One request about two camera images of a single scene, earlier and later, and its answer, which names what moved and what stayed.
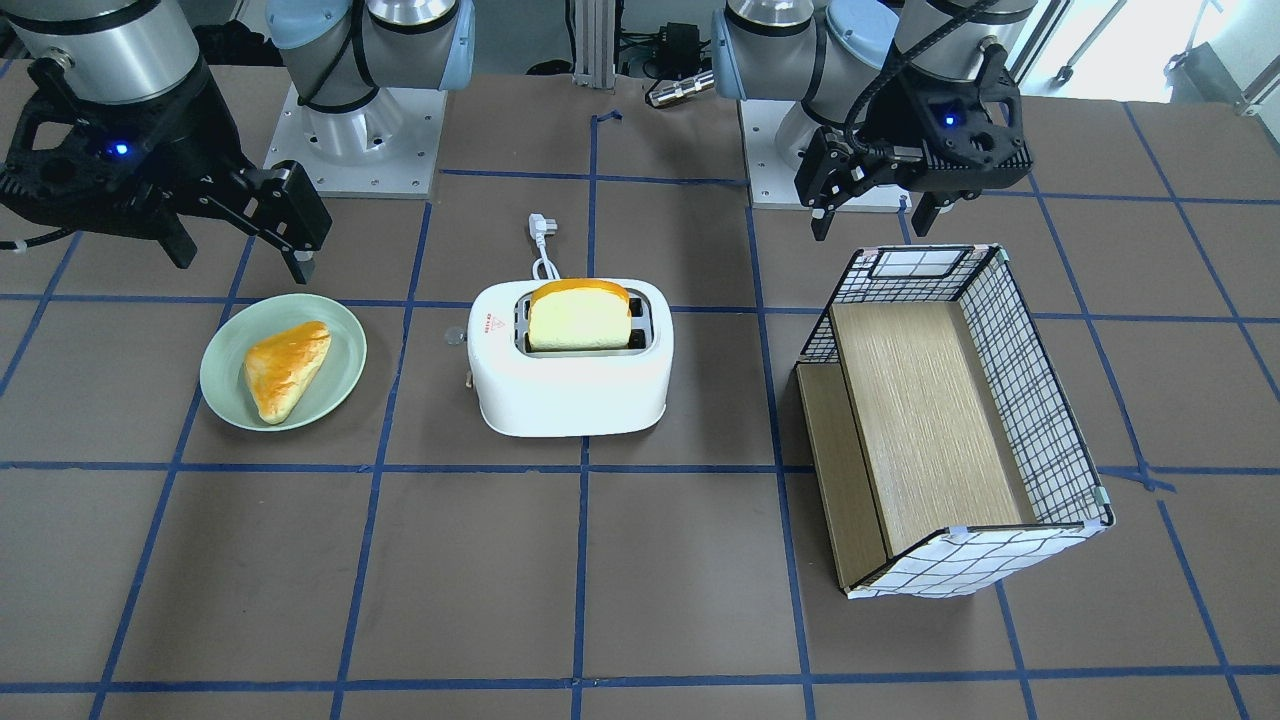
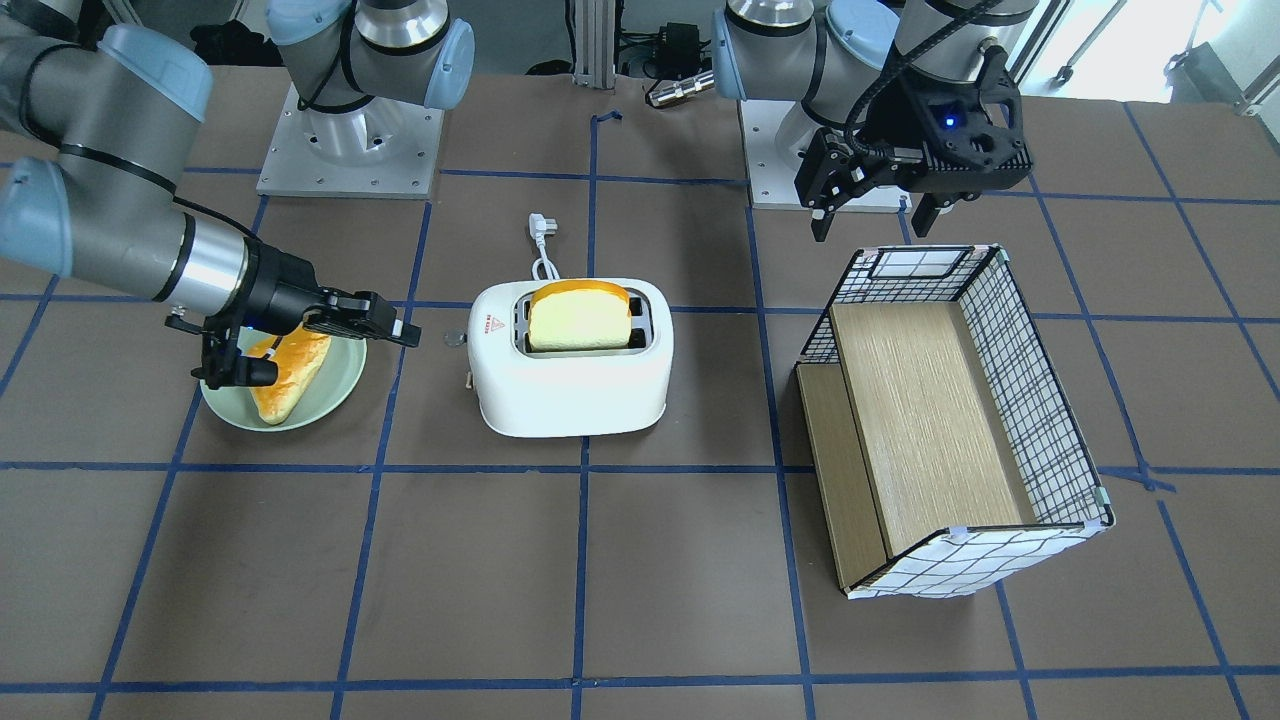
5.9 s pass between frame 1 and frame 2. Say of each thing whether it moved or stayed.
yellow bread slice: stayed
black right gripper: moved
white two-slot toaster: stayed
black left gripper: stayed
